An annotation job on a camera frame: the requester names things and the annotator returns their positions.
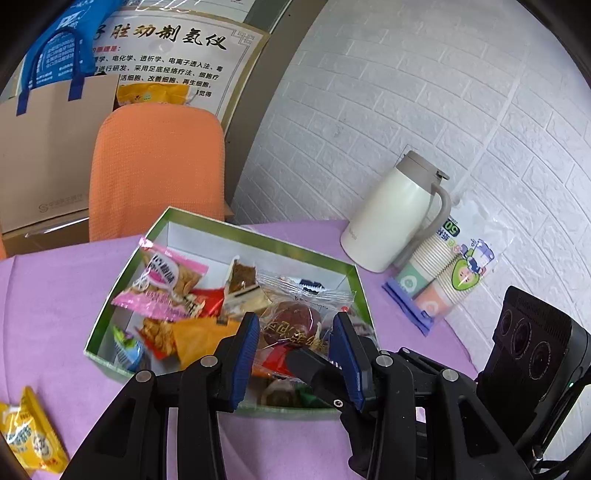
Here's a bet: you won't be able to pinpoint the blue tote bag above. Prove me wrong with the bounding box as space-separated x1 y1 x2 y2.
21 0 123 90

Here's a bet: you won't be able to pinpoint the pink cracker packet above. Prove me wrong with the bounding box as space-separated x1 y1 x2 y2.
112 236 209 321

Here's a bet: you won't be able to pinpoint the purple tablecloth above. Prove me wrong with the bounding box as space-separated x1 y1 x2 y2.
0 220 478 480

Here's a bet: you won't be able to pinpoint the white info poster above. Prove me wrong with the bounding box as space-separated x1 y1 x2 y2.
124 0 259 21

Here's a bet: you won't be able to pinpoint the small brown cake packet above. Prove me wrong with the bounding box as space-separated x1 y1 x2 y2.
224 258 273 319

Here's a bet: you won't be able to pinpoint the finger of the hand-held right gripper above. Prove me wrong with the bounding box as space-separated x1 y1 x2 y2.
286 348 365 418

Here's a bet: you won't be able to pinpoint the pack of paper cups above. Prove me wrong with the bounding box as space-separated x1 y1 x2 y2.
382 198 515 335

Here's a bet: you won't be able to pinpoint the yellow transparent snack packet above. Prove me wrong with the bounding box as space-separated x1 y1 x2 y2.
171 318 241 370

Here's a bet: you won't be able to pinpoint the brown cardboard box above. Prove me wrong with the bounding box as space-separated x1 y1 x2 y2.
0 210 90 257

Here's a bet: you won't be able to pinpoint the red white snack packet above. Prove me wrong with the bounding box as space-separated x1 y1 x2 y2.
191 286 227 319

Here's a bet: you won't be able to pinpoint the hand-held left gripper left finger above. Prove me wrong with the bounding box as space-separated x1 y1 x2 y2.
62 311 260 480

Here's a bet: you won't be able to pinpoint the blue green snack packet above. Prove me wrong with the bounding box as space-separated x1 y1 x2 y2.
112 325 147 370

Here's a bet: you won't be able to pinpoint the yellow cracker packet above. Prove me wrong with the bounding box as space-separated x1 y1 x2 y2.
0 385 70 475

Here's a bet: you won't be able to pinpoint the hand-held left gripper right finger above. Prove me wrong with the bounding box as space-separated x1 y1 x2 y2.
329 311 532 480

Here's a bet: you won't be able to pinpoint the green candy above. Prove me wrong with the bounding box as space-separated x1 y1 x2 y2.
293 385 324 409

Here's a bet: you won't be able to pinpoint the brown paper bag blue handles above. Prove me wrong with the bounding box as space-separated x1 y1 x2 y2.
0 28 122 234

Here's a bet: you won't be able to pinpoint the cream thermos jug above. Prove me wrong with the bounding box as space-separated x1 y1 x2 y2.
340 150 452 273

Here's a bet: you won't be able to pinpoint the wall poster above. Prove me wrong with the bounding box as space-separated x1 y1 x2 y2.
90 18 272 127

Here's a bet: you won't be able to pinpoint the dark brown bread packet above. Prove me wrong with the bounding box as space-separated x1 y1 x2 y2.
259 300 333 356

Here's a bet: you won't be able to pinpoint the green cardboard box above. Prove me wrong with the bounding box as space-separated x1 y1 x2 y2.
84 206 382 421

